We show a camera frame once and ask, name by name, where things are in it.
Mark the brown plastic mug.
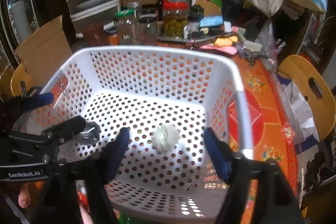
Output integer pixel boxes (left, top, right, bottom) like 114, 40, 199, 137
83, 22, 108, 47

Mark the right wooden chair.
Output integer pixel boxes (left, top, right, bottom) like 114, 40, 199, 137
278, 55, 335, 141

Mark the red lid pickle jar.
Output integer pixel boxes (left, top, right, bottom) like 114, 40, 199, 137
163, 0, 190, 39

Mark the brown cardboard box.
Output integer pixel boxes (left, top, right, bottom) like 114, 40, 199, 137
15, 16, 72, 86

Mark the green lid glass jar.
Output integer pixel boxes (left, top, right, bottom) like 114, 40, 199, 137
115, 9, 138, 45

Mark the black lid glass jar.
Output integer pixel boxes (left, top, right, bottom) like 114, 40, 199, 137
138, 14, 157, 46

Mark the white ribbed soft ball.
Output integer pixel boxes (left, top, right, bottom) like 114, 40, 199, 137
151, 125, 180, 153

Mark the small orange content jar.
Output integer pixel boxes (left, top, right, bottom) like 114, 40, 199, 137
105, 27, 119, 46

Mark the wooden chair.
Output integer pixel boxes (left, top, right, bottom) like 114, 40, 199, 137
278, 55, 335, 141
195, 0, 222, 17
10, 64, 34, 97

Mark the white perforated plastic basket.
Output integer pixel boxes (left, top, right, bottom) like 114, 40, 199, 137
22, 46, 253, 223

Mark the far wooden chair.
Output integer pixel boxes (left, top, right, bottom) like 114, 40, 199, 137
195, 0, 222, 17

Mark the person left hand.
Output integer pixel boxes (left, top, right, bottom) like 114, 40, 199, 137
18, 183, 31, 209

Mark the left wooden chair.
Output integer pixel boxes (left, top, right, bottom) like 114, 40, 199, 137
10, 64, 34, 97

